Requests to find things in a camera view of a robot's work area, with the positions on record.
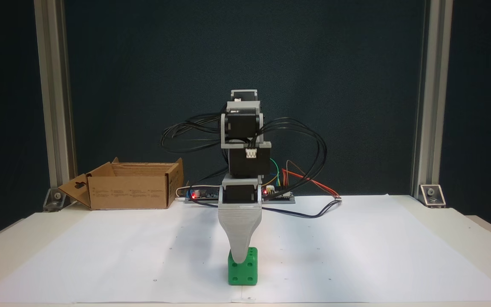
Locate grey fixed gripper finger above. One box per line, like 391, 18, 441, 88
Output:
218, 206, 262, 264

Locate green dice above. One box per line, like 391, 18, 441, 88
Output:
228, 246, 258, 286

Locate circuit board with white connector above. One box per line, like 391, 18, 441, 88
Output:
262, 185, 296, 204

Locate circuit board with blue parts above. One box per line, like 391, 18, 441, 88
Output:
185, 183, 222, 204

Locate open cardboard box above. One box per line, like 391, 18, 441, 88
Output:
58, 157, 184, 210

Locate green wire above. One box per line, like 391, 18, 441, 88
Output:
269, 158, 282, 187

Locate brown wire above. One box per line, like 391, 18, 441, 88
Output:
286, 160, 314, 182

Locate orange red wire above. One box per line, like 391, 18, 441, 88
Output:
282, 168, 341, 199

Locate metal corner bracket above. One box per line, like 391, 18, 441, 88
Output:
43, 188, 66, 212
419, 184, 446, 209

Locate aluminium frame post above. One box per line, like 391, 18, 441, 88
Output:
411, 0, 453, 199
34, 0, 77, 201

